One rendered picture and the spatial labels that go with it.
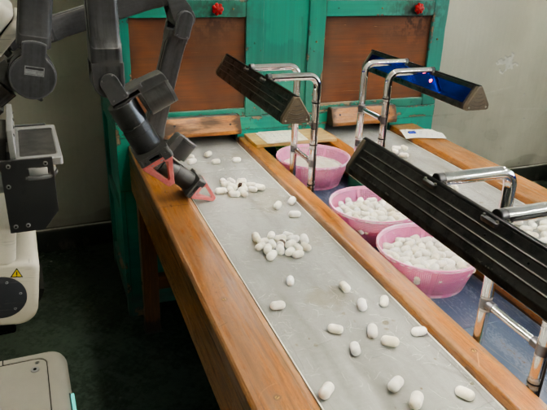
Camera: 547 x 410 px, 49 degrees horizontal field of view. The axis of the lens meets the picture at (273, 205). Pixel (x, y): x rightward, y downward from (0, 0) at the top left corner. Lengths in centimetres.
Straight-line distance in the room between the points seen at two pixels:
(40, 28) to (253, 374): 70
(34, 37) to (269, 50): 133
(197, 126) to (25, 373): 101
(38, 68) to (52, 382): 105
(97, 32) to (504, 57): 317
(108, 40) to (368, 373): 77
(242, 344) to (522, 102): 333
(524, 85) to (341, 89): 194
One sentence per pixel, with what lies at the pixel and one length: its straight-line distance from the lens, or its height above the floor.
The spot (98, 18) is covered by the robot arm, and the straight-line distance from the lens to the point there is 114.
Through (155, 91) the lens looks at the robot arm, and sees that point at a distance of 118.
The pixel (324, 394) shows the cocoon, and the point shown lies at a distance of 107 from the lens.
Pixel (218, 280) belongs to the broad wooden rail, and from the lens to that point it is 135.
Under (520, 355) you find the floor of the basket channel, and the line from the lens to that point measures 141.
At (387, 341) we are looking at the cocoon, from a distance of 121.
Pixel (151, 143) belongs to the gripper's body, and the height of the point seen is 109.
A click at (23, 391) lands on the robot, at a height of 28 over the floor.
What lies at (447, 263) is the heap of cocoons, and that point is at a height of 74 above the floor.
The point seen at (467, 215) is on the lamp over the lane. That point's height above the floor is 110.
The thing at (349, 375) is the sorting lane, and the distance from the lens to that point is 114.
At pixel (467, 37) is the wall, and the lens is 379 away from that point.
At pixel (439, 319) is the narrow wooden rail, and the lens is 129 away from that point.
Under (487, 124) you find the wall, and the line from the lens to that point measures 408.
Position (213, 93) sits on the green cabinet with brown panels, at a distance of 228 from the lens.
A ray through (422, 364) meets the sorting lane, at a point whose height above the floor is 74.
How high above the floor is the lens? 146
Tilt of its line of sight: 24 degrees down
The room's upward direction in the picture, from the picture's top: 2 degrees clockwise
